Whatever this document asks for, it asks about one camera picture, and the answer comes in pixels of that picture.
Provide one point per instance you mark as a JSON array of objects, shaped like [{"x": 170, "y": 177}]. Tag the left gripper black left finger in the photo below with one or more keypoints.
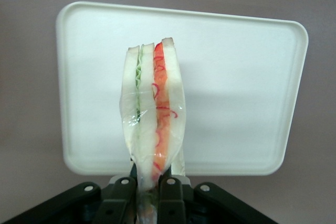
[{"x": 115, "y": 203}]

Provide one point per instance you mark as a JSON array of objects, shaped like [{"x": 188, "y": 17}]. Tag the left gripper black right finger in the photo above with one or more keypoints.
[{"x": 170, "y": 203}]

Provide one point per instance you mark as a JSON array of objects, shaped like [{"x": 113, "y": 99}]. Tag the triangle sandwich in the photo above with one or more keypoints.
[{"x": 147, "y": 103}]

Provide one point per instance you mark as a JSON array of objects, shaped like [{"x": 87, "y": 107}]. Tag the cream rectangular plastic tray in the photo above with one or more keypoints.
[{"x": 236, "y": 77}]

